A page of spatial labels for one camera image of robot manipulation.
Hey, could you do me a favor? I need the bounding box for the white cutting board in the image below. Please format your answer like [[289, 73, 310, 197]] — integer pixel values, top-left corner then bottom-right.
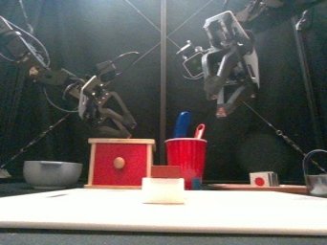
[[0, 187, 327, 237]]

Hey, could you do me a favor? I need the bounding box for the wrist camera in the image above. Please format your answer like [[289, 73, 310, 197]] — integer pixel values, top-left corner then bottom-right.
[[94, 51, 140, 84], [177, 39, 209, 80]]

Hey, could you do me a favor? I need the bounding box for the red plastic cup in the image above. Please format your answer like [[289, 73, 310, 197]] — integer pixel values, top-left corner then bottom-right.
[[163, 137, 209, 191]]

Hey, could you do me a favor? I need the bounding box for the white frame corner bracket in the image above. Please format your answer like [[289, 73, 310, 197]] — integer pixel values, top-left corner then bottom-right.
[[0, 167, 14, 180]]

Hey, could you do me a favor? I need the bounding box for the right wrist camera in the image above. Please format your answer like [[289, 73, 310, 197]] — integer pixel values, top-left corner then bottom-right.
[[177, 39, 209, 80]]

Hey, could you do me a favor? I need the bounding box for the grey vertical frame pole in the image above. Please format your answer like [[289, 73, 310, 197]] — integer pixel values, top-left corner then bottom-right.
[[159, 0, 168, 166]]

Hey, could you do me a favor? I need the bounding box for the blue utensil handle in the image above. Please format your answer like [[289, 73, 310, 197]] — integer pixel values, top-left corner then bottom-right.
[[172, 110, 194, 139]]

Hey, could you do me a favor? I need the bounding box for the small metal bucket with handle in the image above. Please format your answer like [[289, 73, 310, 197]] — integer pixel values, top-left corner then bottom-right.
[[302, 148, 327, 197]]

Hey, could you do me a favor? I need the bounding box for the wooden box with red front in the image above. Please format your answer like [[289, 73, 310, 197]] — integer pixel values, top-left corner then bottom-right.
[[83, 137, 158, 190]]

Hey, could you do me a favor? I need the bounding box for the white block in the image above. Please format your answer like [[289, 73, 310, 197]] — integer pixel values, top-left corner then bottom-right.
[[140, 177, 187, 205]]

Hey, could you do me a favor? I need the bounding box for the red plastic spoon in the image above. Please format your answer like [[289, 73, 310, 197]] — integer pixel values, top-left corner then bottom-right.
[[194, 122, 207, 140]]

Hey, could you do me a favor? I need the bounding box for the grey bowl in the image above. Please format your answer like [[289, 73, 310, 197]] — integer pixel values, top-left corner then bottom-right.
[[22, 160, 84, 189]]

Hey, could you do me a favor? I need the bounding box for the red brick block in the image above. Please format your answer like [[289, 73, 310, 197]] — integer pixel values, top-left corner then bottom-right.
[[150, 165, 183, 180]]

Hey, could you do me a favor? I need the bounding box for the thin bracing wire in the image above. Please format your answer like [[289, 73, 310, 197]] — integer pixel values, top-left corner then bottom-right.
[[124, 0, 327, 175], [0, 0, 215, 168]]

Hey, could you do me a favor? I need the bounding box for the small box with red dot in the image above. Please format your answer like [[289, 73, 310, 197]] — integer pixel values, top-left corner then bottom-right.
[[250, 170, 282, 188]]

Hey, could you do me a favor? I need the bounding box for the small blue block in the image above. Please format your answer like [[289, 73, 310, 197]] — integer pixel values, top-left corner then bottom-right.
[[191, 177, 205, 191]]

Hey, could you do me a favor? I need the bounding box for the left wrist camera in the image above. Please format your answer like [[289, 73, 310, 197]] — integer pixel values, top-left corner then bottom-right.
[[94, 51, 140, 84]]

